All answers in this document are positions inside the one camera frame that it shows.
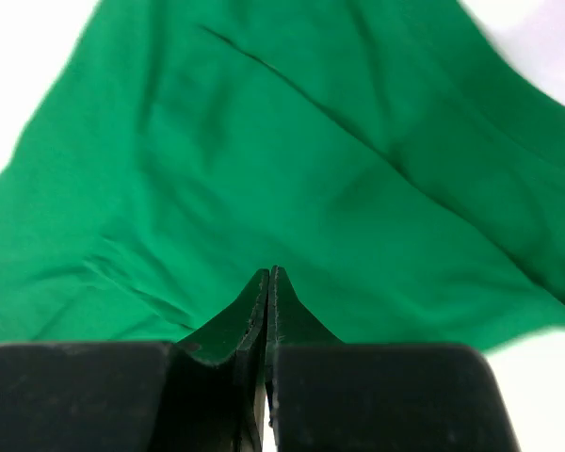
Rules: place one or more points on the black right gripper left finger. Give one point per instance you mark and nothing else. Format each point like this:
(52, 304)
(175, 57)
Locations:
(204, 393)

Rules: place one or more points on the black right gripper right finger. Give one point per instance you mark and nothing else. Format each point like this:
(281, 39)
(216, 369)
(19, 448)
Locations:
(326, 395)

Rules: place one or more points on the green t shirt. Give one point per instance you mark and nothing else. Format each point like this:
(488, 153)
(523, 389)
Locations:
(408, 179)

